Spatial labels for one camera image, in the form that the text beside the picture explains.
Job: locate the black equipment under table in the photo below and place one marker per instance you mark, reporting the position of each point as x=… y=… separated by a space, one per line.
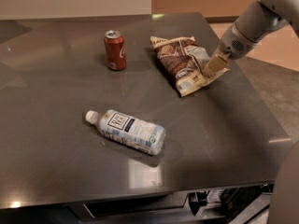
x=226 y=202

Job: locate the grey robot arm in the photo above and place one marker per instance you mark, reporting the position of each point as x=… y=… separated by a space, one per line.
x=261 y=18

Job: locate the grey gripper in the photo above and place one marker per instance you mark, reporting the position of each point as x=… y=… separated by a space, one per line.
x=233 y=44

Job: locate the blue label plastic bottle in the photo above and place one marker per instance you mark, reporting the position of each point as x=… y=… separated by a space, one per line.
x=128 y=130

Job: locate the red soda can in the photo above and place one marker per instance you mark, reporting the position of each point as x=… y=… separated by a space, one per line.
x=114 y=44

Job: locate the brown chip bag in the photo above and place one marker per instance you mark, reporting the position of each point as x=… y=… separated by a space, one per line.
x=184 y=61

